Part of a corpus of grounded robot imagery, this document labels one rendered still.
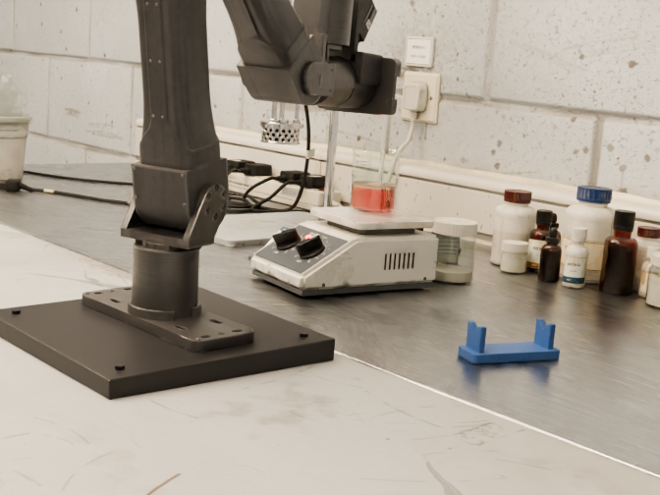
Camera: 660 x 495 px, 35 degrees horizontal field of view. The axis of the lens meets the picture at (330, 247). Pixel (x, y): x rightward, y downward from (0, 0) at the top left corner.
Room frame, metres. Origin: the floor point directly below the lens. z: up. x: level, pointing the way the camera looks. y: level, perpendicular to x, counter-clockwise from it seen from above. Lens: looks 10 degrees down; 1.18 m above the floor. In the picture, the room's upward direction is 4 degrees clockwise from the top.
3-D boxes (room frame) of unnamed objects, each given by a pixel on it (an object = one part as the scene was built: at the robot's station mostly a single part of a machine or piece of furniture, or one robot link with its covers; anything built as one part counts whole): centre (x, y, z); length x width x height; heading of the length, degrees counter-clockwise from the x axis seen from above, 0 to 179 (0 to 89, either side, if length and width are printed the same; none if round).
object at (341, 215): (1.34, -0.05, 0.98); 0.12 x 0.12 x 0.01; 33
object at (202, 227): (1.00, 0.15, 1.03); 0.09 x 0.06 x 0.06; 59
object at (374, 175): (1.36, -0.05, 1.03); 0.07 x 0.06 x 0.08; 129
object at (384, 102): (1.27, -0.01, 1.15); 0.10 x 0.07 x 0.07; 61
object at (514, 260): (1.47, -0.26, 0.92); 0.04 x 0.04 x 0.04
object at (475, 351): (1.02, -0.19, 0.92); 0.10 x 0.03 x 0.04; 114
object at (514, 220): (1.53, -0.27, 0.95); 0.06 x 0.06 x 0.11
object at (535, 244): (1.49, -0.30, 0.94); 0.04 x 0.04 x 0.09
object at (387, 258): (1.32, -0.03, 0.94); 0.22 x 0.13 x 0.08; 123
